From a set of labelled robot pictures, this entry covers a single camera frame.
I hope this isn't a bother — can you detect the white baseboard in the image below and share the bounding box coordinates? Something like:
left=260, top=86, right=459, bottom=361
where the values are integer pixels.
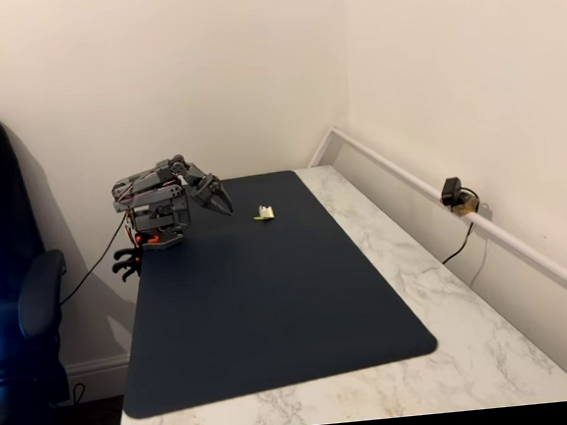
left=61, top=354, right=135, bottom=405

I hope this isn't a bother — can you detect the dark blue desk mat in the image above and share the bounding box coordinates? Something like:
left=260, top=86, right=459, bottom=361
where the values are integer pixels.
left=101, top=157, right=442, bottom=421

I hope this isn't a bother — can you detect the black webcam cable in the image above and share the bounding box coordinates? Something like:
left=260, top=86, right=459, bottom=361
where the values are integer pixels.
left=434, top=184, right=488, bottom=266

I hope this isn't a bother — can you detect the black webcam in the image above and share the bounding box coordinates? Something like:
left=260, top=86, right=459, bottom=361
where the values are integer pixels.
left=439, top=176, right=465, bottom=207

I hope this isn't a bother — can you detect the black cable on floor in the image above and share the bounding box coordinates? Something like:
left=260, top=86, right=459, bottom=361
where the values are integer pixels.
left=48, top=380, right=89, bottom=411

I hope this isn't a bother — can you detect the tan webcam mount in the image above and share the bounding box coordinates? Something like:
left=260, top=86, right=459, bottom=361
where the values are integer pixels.
left=451, top=194, right=494, bottom=222

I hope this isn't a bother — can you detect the white wall cable trunking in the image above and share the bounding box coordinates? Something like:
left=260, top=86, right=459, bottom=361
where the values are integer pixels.
left=304, top=103, right=567, bottom=340

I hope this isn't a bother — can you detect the black and orange table clamp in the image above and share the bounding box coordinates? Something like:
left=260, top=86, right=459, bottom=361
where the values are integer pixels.
left=108, top=232, right=163, bottom=286

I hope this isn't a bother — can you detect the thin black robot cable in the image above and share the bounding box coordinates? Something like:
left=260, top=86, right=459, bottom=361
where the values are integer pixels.
left=51, top=211, right=138, bottom=306

